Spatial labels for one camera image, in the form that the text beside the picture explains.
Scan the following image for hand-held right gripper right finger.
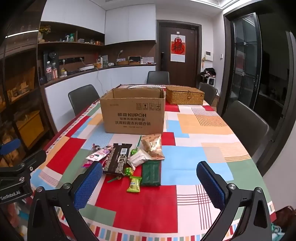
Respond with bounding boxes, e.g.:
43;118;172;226
196;161;272;241

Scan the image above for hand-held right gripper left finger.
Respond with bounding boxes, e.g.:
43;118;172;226
27;161;103;241

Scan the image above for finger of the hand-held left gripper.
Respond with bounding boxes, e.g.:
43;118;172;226
0;138;21;160
0;149;47;180

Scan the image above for beige snack packet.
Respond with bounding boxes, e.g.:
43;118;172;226
141;134;166;161

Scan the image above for brown cardboard box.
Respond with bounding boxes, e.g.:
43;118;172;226
100;88;166;135

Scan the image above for pink white snack packet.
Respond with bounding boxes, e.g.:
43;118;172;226
85;149;109;162

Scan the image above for black snack packet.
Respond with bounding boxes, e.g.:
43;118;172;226
102;143;133;175

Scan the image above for green lollipop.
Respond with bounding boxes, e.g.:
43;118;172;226
130;136;142;156
107;167;134;183

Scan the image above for light green candy packet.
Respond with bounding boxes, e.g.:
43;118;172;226
126;176;142;193

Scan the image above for glass display cabinet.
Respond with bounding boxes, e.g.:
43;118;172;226
0;30;47;163

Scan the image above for dark green snack packet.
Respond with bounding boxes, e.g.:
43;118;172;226
140;160;162;186

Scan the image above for dark grey dining chair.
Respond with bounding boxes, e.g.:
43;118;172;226
147;71;170;85
68;84;101;116
199;82;218;106
221;100;270;163

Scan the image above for woven wicker basket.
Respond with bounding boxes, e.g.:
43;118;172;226
166;85;205;106

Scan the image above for dark sliding door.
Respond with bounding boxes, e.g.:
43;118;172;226
254;30;296;169

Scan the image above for white plastic fruit basket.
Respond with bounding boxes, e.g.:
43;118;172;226
128;85;163;90

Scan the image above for white lower cabinets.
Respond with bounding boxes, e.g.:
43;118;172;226
44;65;156;132

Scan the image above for white cabinets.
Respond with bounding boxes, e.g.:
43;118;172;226
40;0;156;45
44;65;156;132

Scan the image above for black bag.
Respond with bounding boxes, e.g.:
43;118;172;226
200;68;216;78

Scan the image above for yellow flower bouquet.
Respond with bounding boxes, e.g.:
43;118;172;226
39;25;51;42

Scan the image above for black framed glass door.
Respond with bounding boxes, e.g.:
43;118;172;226
223;13;264;112

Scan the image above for dark brown door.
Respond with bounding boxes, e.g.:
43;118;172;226
157;20;202;88

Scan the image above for red white door poster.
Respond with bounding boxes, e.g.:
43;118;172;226
171;34;186;62

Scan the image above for white upper cabinets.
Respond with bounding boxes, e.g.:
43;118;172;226
40;0;156;45

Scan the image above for black wall appliance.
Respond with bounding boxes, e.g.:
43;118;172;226
43;50;58;70

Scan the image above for white power cable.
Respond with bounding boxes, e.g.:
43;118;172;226
95;68;109;93

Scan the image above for dark wooden wall shelf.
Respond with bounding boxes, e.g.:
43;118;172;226
38;21;105;47

